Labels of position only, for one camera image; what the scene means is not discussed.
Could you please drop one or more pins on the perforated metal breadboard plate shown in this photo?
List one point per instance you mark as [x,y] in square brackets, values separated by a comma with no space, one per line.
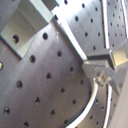
[48,87]

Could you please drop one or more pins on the grey metal bracket block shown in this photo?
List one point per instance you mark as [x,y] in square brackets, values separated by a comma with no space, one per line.
[20,20]

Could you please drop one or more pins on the grey metal cable clip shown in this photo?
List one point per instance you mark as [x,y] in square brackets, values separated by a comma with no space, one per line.
[108,66]

